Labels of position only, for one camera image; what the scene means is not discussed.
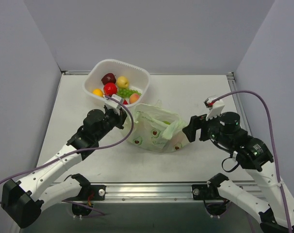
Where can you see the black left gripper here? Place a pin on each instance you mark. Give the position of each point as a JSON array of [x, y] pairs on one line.
[[118, 116]]

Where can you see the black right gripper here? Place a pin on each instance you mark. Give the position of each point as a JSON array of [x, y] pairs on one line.
[[203, 129]]

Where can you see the light green plastic bag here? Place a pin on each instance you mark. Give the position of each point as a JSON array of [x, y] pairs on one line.
[[157, 129]]

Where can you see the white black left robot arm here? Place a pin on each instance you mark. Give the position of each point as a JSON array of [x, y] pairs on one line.
[[24, 200]]

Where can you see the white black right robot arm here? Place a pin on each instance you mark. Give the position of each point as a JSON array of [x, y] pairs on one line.
[[275, 213]]

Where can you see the orange fruit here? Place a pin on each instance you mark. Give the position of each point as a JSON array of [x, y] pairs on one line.
[[98, 92]]

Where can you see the small peach in basket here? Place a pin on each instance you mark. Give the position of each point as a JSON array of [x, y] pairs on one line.
[[134, 98]]

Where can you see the green grape bunch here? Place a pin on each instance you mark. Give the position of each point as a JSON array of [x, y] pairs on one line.
[[126, 93]]

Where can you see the bright red apple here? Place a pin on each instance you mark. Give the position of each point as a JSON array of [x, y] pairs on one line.
[[110, 89]]

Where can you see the yellow pear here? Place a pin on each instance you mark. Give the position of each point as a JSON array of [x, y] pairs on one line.
[[122, 82]]

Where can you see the dark red apple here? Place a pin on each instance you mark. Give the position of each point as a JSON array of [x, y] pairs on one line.
[[108, 78]]

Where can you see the white plastic basket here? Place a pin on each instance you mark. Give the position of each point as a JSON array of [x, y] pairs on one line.
[[139, 79]]

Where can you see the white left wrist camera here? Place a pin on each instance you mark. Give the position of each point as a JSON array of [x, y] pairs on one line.
[[113, 103]]

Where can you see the aluminium table frame rail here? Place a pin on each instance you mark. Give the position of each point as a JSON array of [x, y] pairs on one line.
[[238, 102]]

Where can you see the front aluminium mounting rail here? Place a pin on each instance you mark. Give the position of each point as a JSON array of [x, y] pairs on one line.
[[145, 192]]

